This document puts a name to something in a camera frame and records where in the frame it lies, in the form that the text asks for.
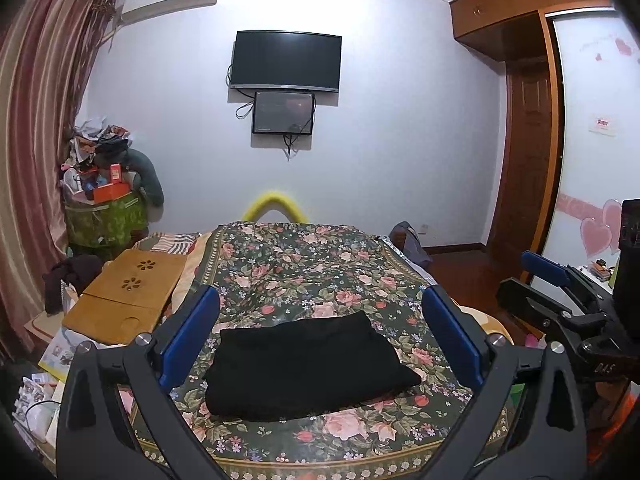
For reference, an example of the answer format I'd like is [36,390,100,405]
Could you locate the green bag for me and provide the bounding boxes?
[64,195,150,262]

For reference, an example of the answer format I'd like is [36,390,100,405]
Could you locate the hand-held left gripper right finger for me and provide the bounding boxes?
[421,284,591,480]

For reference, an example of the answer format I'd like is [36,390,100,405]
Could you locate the orange box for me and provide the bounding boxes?
[92,182,132,204]

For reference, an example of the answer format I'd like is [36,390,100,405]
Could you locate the white packets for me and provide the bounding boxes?
[12,372,65,445]

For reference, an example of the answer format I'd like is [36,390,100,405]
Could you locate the yellow foam tube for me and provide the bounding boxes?
[242,190,307,224]

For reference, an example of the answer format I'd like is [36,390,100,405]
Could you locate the white sliding wardrobe door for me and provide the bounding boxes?
[542,7,640,288]

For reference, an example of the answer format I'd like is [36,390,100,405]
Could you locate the black garment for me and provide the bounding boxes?
[204,310,423,423]

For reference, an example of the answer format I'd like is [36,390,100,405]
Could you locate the pile of clutter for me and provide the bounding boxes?
[59,116,134,197]

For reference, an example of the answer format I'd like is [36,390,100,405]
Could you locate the wooden lap desk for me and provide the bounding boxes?
[61,249,189,347]

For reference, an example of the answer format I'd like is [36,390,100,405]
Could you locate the cream orange blanket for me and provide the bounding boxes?
[465,305,517,347]

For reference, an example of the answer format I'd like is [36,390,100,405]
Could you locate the paper leaflet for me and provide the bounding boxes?
[39,327,83,384]

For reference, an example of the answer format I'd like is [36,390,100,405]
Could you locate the wooden door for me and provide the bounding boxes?
[487,57,555,275]

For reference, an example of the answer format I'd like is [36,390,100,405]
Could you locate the floral blanket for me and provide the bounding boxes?
[135,220,511,466]

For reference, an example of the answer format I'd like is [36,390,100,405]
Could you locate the small black monitor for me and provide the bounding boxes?
[251,90,317,137]

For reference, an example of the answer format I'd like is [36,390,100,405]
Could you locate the black wall television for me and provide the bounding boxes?
[227,30,343,95]

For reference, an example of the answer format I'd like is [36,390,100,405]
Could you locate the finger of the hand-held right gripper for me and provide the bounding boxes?
[496,276,608,343]
[520,250,618,313]

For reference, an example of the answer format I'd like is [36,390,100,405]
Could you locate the dark brown cloth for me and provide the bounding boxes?
[42,254,104,316]

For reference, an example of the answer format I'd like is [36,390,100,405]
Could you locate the striped cloth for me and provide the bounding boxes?
[149,233,201,257]

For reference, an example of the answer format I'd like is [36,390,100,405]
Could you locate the striped pink curtain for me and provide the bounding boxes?
[0,0,121,361]

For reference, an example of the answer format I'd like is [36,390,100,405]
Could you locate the wooden overhead cabinet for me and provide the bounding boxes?
[449,0,618,54]

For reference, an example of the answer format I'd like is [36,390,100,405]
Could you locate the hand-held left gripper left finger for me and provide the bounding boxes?
[55,285,236,480]

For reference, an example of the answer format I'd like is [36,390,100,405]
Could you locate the purple-grey cloth on headboard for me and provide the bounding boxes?
[389,221,434,271]

